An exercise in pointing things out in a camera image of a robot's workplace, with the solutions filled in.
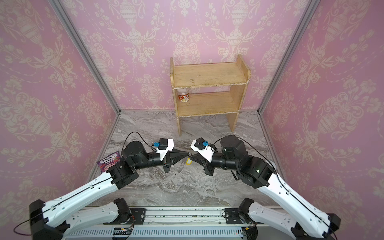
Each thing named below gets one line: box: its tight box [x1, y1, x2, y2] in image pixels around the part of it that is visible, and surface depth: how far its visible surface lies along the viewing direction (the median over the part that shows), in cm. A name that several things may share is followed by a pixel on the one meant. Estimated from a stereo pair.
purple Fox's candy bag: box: [96, 150, 121, 174], surface depth 92 cm
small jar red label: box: [176, 88, 190, 103], surface depth 96 cm
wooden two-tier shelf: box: [170, 54, 251, 137], surface depth 87 cm
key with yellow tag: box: [185, 157, 193, 166], surface depth 61 cm
